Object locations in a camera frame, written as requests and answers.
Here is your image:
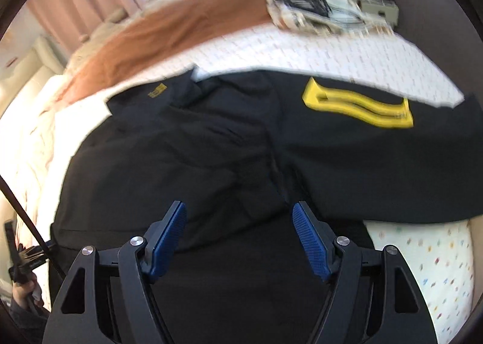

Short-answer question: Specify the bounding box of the cream nightstand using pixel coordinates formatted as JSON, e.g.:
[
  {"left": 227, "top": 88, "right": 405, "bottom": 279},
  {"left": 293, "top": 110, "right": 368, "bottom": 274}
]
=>
[{"left": 355, "top": 0, "right": 400, "bottom": 25}]

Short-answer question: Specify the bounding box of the dotted white bed sheet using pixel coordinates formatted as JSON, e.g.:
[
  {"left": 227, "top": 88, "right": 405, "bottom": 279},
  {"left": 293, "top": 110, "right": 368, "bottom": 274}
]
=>
[{"left": 49, "top": 19, "right": 476, "bottom": 344}]

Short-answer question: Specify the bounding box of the person's left hand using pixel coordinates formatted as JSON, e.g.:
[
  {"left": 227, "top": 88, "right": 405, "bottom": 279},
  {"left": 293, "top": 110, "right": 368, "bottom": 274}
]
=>
[{"left": 11, "top": 281, "right": 44, "bottom": 315}]

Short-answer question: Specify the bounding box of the wide pink curtain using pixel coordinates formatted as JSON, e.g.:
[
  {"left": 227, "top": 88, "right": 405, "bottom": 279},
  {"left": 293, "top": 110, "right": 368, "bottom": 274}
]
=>
[{"left": 24, "top": 0, "right": 148, "bottom": 54}]

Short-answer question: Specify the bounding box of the black jacket with yellow print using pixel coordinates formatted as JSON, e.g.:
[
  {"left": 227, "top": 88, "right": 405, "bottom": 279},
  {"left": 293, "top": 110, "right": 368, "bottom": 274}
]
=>
[{"left": 49, "top": 66, "right": 483, "bottom": 344}]

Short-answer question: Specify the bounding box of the black cable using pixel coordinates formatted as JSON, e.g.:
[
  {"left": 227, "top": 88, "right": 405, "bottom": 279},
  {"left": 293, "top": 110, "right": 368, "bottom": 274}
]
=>
[{"left": 0, "top": 174, "right": 66, "bottom": 280}]

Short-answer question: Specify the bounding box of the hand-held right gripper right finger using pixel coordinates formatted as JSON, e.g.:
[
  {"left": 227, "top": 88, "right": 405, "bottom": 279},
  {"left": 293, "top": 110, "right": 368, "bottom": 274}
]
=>
[{"left": 292, "top": 201, "right": 438, "bottom": 344}]

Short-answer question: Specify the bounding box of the white quilt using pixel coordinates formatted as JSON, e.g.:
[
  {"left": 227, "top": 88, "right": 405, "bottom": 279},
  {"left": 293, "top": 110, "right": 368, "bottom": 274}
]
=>
[{"left": 0, "top": 72, "right": 110, "bottom": 310}]

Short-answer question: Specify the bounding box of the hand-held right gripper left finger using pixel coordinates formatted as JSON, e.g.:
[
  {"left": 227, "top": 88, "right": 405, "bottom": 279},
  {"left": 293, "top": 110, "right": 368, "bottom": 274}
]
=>
[{"left": 41, "top": 201, "right": 188, "bottom": 344}]

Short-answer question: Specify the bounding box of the cream fringed blanket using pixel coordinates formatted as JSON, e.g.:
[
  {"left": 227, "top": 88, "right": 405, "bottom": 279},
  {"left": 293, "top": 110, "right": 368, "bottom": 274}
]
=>
[{"left": 266, "top": 0, "right": 397, "bottom": 37}]

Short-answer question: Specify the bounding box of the brown blanket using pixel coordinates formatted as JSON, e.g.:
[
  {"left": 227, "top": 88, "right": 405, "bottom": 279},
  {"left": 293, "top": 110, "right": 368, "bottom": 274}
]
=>
[{"left": 66, "top": 0, "right": 280, "bottom": 103}]

